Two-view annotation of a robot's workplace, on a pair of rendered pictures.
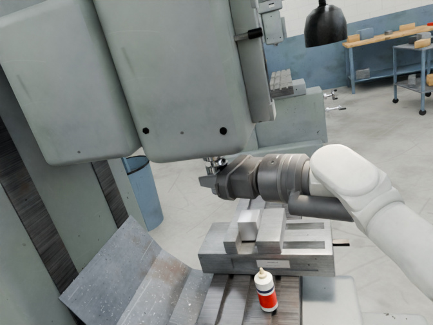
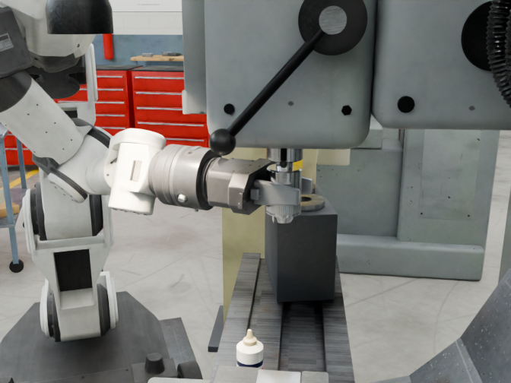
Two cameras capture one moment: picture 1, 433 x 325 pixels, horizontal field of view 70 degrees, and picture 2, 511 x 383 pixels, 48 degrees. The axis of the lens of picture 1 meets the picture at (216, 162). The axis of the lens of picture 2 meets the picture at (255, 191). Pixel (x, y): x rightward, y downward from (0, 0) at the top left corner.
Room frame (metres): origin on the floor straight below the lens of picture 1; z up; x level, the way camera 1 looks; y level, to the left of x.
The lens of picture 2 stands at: (1.29, -0.23, 1.46)
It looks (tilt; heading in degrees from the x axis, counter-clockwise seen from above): 17 degrees down; 165
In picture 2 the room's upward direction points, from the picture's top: straight up
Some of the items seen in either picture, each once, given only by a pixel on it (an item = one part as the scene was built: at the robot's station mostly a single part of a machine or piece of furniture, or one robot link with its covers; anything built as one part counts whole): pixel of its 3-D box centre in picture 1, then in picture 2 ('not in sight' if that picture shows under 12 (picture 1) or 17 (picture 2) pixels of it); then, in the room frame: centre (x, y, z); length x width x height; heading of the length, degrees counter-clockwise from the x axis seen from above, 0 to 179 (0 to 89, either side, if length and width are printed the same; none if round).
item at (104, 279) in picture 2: not in sight; (79, 304); (-0.27, -0.33, 0.68); 0.21 x 0.20 x 0.13; 2
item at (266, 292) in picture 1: (265, 287); (249, 362); (0.54, -0.04, 0.96); 0.04 x 0.04 x 0.11
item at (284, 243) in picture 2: not in sight; (297, 236); (0.17, 0.16, 1.00); 0.22 x 0.12 x 0.20; 171
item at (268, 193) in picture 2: not in sight; (274, 195); (0.60, -0.02, 1.24); 0.06 x 0.02 x 0.03; 52
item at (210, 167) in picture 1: (216, 164); (284, 170); (0.58, 0.00, 1.26); 0.05 x 0.05 x 0.01
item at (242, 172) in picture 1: (259, 178); (222, 182); (0.52, -0.07, 1.24); 0.13 x 0.12 x 0.10; 142
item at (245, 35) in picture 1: (243, 36); not in sight; (0.51, -0.09, 1.49); 0.06 x 0.01 x 0.01; 71
